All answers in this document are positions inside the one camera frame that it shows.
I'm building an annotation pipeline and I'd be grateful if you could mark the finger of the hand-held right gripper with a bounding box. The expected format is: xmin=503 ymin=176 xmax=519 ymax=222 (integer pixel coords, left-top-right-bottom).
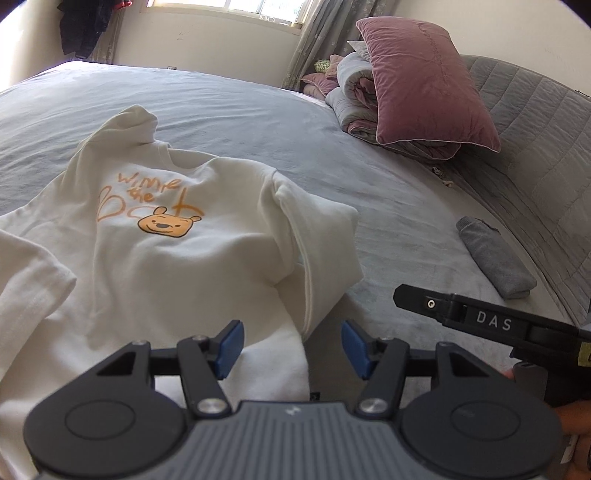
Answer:
xmin=394 ymin=284 xmax=580 ymax=344

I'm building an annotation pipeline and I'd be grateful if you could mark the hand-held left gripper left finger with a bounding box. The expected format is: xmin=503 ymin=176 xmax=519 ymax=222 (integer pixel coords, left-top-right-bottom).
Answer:
xmin=95 ymin=320 xmax=245 ymax=417

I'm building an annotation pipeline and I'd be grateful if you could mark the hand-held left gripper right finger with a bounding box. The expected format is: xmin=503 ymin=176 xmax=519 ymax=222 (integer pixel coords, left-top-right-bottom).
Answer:
xmin=341 ymin=320 xmax=490 ymax=417

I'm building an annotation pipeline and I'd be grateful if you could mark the white long-sleeve bear-print shirt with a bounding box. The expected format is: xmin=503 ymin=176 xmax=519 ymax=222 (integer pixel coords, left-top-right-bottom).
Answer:
xmin=0 ymin=104 xmax=362 ymax=480

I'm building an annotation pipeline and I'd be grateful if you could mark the person's right hand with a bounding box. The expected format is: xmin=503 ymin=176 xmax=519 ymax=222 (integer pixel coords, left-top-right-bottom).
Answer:
xmin=553 ymin=400 xmax=591 ymax=468

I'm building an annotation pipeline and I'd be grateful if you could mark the folded grey cloth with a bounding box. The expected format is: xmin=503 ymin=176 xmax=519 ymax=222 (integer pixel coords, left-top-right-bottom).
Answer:
xmin=455 ymin=215 xmax=537 ymax=300

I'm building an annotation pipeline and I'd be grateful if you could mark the grey quilted headboard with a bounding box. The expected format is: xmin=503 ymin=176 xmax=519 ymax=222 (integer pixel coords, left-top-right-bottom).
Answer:
xmin=431 ymin=54 xmax=591 ymax=329

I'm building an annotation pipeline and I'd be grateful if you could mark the pink velvet pillow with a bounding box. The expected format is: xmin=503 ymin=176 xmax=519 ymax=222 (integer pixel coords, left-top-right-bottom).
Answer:
xmin=355 ymin=17 xmax=502 ymax=153

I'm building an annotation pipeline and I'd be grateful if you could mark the folded grey quilt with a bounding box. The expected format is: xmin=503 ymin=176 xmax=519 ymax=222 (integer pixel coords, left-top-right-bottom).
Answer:
xmin=324 ymin=41 xmax=462 ymax=162

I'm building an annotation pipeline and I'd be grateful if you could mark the small pink cushion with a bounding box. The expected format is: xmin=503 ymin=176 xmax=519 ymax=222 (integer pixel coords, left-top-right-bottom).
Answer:
xmin=300 ymin=54 xmax=346 ymax=100

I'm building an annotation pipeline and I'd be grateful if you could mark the window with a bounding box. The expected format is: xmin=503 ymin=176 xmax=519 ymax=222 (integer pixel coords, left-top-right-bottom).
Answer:
xmin=147 ymin=0 xmax=309 ymax=29

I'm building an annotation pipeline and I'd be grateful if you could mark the dark hanging jacket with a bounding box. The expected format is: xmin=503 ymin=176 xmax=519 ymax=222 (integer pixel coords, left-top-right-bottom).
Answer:
xmin=58 ymin=0 xmax=115 ymax=59

